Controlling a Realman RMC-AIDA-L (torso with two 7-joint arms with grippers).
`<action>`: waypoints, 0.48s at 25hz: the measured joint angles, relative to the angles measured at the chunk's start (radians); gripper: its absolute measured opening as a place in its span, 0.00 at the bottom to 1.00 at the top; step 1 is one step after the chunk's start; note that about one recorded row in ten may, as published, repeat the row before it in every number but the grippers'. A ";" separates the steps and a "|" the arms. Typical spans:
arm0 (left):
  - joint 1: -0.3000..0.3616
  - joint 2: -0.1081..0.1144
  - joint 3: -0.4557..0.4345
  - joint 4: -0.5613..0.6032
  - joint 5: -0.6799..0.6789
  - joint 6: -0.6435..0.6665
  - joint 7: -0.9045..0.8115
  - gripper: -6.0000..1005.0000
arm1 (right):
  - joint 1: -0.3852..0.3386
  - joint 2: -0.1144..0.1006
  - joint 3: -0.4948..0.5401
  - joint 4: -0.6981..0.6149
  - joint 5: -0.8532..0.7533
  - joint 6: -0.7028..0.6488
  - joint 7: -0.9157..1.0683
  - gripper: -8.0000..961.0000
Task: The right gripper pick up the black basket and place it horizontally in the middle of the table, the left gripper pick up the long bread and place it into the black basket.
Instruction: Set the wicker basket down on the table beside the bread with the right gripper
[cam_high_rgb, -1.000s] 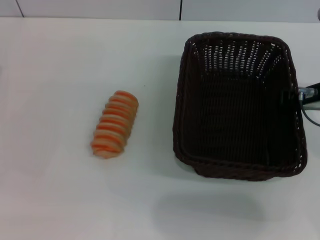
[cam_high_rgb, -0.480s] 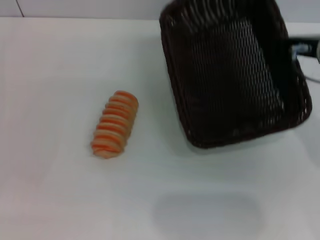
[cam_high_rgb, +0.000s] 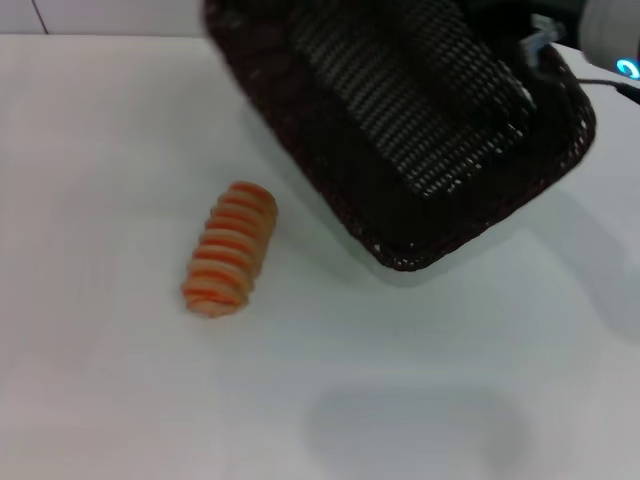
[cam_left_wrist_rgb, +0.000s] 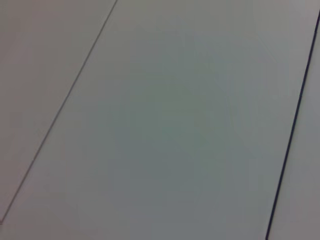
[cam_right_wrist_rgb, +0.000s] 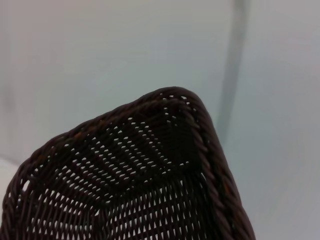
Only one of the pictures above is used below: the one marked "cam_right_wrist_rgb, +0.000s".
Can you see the dark brown woven basket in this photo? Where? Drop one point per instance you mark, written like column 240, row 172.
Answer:
column 150, row 195

